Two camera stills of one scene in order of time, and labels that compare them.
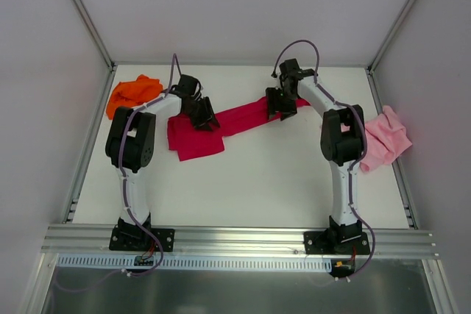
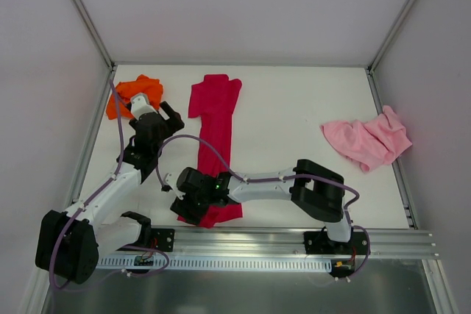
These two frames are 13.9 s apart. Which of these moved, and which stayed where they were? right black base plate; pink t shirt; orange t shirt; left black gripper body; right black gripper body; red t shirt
Moved: right black gripper body; left black gripper body; red t shirt
Stayed: pink t shirt; right black base plate; orange t shirt
